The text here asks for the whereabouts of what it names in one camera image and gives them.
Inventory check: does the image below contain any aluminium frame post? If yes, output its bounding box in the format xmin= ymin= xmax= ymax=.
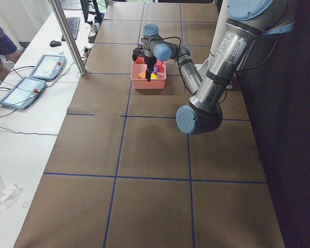
xmin=48 ymin=0 xmax=87 ymax=76

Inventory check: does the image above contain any red foam cube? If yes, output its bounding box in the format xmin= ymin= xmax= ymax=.
xmin=155 ymin=60 xmax=165 ymax=71

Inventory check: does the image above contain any crumpled white tissue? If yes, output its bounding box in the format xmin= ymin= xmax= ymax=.
xmin=0 ymin=174 xmax=24 ymax=205

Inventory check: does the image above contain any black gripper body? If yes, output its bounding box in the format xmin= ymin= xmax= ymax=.
xmin=132 ymin=44 xmax=157 ymax=68

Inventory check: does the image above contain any black keyboard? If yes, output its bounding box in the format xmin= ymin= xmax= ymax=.
xmin=66 ymin=17 xmax=81 ymax=40

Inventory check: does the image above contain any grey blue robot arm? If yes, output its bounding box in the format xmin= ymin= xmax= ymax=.
xmin=132 ymin=1 xmax=297 ymax=135

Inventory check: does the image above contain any white pedestal column with base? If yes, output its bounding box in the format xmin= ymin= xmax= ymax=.
xmin=197 ymin=0 xmax=228 ymax=80

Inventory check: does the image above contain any black computer mouse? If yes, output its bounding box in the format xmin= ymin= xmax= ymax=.
xmin=50 ymin=40 xmax=61 ymax=48

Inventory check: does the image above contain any yellow green foam cube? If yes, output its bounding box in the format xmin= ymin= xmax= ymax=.
xmin=151 ymin=73 xmax=158 ymax=79

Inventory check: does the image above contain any pink plastic bin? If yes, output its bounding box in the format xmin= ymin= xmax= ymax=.
xmin=131 ymin=49 xmax=166 ymax=89

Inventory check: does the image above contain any orange foam cube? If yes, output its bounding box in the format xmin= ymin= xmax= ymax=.
xmin=138 ymin=71 xmax=147 ymax=79

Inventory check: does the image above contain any teach pendant tablet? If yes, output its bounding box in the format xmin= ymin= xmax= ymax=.
xmin=0 ymin=77 xmax=46 ymax=110
xmin=29 ymin=54 xmax=66 ymax=80

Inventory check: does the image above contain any upper teach pendant tablet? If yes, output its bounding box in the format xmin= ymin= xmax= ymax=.
xmin=29 ymin=54 xmax=66 ymax=80

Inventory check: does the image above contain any lower teach pendant tablet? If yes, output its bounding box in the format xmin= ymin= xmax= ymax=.
xmin=0 ymin=77 xmax=46 ymax=110

